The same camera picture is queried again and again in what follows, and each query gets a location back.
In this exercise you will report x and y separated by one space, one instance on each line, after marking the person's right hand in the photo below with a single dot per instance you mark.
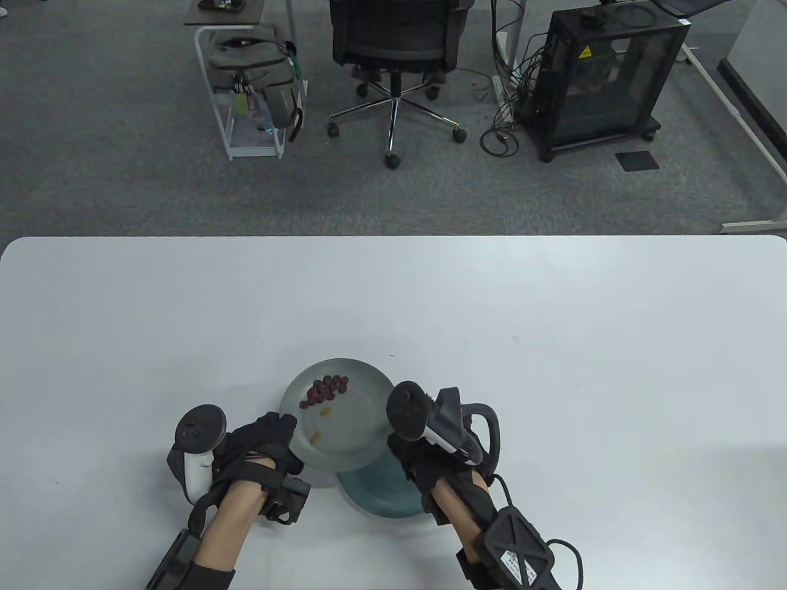
424 464

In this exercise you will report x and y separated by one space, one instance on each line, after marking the person's left hand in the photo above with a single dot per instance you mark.
258 439

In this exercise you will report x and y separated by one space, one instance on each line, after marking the teal plate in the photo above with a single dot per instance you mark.
381 498

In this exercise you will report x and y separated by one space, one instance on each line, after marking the yellow raisins group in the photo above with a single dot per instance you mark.
316 438

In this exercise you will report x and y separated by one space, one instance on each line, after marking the grey plate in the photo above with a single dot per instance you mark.
356 430

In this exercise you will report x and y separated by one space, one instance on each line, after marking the person's left forearm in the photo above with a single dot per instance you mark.
227 528

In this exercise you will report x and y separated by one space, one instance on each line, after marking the black left forearm tracker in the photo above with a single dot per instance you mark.
172 562

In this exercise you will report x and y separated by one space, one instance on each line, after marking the person's right forearm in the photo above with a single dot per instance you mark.
455 516

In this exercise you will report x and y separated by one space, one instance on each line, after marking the black right forearm tracker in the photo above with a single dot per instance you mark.
516 550

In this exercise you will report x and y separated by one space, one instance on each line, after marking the black and white left controller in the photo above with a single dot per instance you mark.
201 427

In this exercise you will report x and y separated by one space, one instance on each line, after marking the black and white controller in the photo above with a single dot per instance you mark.
406 409
201 427

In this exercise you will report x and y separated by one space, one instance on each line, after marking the black and white right controller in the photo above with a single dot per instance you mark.
406 409

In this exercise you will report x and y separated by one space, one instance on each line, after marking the black square floor mat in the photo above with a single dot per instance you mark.
637 161

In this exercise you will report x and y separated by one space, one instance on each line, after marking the grey-green backpack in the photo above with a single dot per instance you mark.
252 61

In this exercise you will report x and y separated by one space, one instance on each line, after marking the black wheeled equipment cabinet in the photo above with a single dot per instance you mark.
602 92

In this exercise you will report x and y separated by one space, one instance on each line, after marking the black office chair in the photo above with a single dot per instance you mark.
393 31

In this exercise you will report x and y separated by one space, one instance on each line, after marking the small dark device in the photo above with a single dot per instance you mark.
221 5

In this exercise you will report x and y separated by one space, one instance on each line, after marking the white desk leg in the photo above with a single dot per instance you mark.
515 31

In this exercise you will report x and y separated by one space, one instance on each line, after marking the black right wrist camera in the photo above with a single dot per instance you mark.
436 510

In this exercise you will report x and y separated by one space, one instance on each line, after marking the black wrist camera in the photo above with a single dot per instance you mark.
292 499
436 510

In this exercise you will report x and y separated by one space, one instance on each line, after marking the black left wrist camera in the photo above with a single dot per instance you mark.
292 499

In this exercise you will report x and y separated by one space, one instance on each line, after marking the white desk frame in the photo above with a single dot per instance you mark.
756 225

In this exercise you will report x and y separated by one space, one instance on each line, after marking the white frame side table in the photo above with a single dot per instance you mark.
246 15

